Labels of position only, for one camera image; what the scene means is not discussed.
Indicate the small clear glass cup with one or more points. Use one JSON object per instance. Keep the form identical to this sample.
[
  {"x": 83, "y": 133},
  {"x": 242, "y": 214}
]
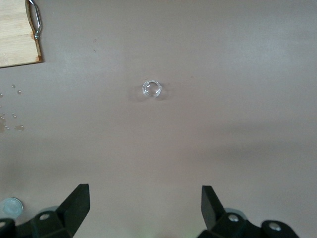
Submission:
[{"x": 151, "y": 88}]

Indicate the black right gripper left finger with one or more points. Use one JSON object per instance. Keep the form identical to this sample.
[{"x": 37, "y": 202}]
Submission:
[{"x": 64, "y": 218}]

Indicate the wooden cutting board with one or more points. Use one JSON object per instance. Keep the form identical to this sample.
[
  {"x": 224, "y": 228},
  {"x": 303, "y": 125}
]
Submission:
[{"x": 15, "y": 37}]

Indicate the spilled liquid puddle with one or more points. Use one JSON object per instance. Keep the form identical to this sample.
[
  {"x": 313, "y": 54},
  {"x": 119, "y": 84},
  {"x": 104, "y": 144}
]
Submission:
[{"x": 19, "y": 128}]

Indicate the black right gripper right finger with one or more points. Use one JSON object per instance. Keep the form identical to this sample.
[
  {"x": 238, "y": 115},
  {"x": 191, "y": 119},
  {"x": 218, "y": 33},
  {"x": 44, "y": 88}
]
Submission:
[{"x": 223, "y": 225}]

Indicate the green sleeved glass bottle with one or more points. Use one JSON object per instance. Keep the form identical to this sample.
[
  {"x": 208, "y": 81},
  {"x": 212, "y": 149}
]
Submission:
[{"x": 11, "y": 208}]

